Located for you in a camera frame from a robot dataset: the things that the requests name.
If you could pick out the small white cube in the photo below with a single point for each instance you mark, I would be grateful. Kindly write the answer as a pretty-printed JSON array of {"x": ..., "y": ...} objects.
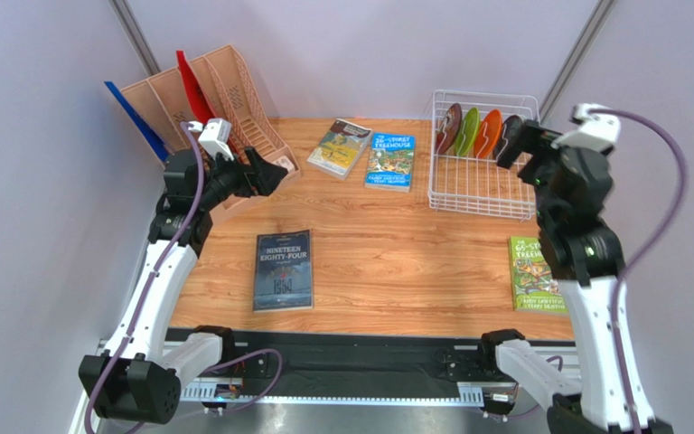
[{"x": 286, "y": 163}]

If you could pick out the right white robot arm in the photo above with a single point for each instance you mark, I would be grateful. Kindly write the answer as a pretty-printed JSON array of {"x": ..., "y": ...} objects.
[{"x": 571, "y": 180}]

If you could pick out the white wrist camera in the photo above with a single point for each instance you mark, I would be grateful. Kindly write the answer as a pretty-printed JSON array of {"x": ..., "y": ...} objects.
[
  {"x": 214, "y": 137},
  {"x": 598, "y": 132}
]

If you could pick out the white wire dish rack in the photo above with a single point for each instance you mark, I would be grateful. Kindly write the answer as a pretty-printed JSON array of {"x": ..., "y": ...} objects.
[{"x": 476, "y": 185}]

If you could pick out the black base mat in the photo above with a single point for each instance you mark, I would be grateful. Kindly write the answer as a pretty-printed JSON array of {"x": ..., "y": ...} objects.
[{"x": 361, "y": 366}]

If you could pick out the Nineteen Eighty-Four book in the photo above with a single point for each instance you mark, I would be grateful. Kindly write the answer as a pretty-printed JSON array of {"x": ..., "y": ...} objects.
[{"x": 283, "y": 272}]

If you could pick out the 65-Storey Treehouse green book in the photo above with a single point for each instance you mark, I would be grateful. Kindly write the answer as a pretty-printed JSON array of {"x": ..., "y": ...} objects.
[{"x": 533, "y": 287}]

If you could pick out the red folder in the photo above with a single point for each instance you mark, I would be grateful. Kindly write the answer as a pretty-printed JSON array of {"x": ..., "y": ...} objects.
[{"x": 199, "y": 103}]

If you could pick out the dark grey plate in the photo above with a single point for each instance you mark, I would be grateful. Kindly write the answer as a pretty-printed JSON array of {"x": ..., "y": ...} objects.
[{"x": 510, "y": 126}]

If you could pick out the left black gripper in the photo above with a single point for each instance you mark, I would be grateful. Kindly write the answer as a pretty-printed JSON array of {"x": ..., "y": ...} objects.
[{"x": 259, "y": 178}]

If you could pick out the blue folder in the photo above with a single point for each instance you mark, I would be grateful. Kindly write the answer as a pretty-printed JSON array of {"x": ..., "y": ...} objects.
[{"x": 150, "y": 136}]

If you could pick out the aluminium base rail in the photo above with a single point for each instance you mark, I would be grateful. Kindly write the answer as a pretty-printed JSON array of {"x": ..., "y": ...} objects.
[{"x": 216, "y": 403}]

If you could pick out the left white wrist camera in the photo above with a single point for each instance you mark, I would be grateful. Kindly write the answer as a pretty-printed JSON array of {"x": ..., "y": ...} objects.
[{"x": 214, "y": 137}]

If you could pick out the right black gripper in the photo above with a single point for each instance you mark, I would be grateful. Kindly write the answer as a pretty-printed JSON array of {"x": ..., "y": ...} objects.
[{"x": 530, "y": 141}]

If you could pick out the dark red floral plate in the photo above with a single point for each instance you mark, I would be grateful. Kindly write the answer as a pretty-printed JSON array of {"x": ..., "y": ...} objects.
[{"x": 448, "y": 129}]

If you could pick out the yellow grey illustrated book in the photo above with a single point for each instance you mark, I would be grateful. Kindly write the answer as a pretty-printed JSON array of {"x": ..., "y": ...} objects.
[{"x": 340, "y": 148}]

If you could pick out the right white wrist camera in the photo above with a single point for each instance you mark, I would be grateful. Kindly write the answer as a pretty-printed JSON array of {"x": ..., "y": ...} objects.
[{"x": 598, "y": 132}]

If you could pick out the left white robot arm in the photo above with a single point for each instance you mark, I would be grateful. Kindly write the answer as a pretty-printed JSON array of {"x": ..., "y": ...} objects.
[{"x": 135, "y": 379}]

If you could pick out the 26-Storey Treehouse blue book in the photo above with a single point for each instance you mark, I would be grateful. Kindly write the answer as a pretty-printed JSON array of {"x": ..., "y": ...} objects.
[{"x": 390, "y": 163}]

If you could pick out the orange plate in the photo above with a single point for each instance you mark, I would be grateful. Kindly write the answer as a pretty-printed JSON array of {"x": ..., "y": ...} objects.
[{"x": 488, "y": 134}]

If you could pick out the green plate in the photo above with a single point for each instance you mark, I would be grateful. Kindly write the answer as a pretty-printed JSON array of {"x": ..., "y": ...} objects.
[{"x": 467, "y": 133}]

